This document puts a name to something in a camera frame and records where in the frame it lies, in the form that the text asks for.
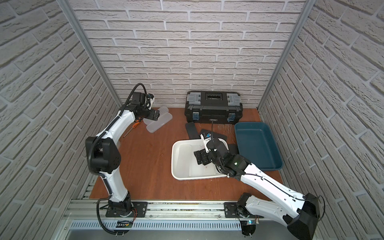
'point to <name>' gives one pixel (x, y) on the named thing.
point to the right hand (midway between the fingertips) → (203, 149)
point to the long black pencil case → (192, 131)
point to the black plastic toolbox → (213, 107)
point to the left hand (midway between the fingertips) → (154, 109)
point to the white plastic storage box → (184, 164)
